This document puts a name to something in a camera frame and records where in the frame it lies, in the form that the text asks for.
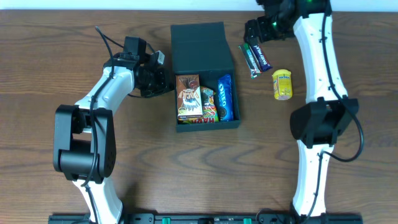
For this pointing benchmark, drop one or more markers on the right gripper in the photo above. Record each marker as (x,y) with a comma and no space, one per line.
(253,31)

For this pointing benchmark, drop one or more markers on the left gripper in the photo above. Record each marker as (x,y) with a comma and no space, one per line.
(157,84)

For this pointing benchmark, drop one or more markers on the brown Pocky box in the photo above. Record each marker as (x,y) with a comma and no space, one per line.
(189,104)

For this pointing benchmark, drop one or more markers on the purple Dairy Milk bar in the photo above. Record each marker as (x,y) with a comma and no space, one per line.
(263,62)

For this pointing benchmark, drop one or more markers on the green chocolate bar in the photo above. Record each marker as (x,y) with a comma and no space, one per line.
(250,60)

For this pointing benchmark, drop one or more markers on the dark green gift box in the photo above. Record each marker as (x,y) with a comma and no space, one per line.
(202,49)

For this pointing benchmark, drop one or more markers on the Haribo gummy candy bag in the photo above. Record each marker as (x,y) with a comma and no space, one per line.
(209,111)

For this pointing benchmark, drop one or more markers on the blue Oreo cookie pack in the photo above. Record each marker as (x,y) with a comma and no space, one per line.
(225,98)

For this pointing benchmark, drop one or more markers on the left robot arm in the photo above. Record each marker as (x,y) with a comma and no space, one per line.
(84,142)

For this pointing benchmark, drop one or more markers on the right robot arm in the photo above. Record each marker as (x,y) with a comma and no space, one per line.
(328,111)

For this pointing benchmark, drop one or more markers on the small yellow can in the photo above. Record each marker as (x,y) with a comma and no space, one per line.
(282,84)

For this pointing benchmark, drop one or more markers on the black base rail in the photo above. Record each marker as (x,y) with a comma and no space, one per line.
(265,218)

